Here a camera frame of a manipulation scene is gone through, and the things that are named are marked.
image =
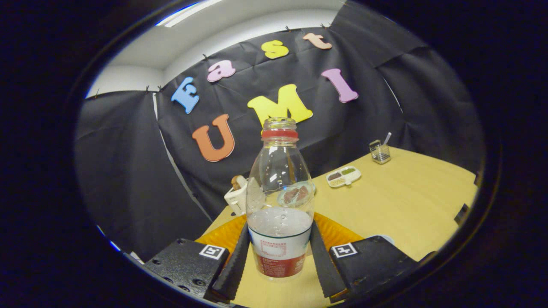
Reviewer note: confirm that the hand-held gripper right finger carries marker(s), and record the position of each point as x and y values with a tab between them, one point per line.
327	269

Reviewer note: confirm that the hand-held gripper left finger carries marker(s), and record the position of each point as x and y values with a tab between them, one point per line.
231	273

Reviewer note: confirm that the clear plastic juice bottle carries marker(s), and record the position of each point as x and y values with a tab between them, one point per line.
280	244

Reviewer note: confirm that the white toaster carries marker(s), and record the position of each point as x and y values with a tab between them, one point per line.
236	200

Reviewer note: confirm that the pale green plate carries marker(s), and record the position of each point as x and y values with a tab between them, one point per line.
299	192

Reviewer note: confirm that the bread slice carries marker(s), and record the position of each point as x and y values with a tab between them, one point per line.
236	182

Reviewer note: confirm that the white divided dish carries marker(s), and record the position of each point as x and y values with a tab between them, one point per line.
342	177

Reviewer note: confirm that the wooden table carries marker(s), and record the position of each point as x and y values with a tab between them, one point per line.
406	205

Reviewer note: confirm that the white spoon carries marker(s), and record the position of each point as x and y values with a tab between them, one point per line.
387	137

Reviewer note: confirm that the black table clamp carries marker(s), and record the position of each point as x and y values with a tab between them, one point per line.
461	214

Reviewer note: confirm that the large ceiling light panel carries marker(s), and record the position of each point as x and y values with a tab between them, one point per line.
184	15

